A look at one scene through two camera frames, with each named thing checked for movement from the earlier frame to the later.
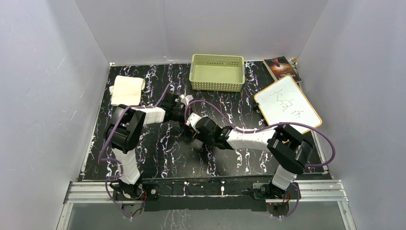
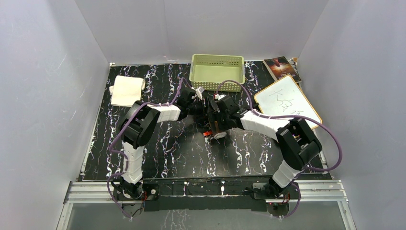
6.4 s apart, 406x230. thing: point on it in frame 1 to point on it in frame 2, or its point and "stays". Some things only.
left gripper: x=184 y=109 to x=204 y=114
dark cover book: x=279 y=68 stays
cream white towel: x=127 y=90 stays
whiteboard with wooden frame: x=284 y=101 stays
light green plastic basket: x=217 y=73 stays
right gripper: x=200 y=134 to x=215 y=115
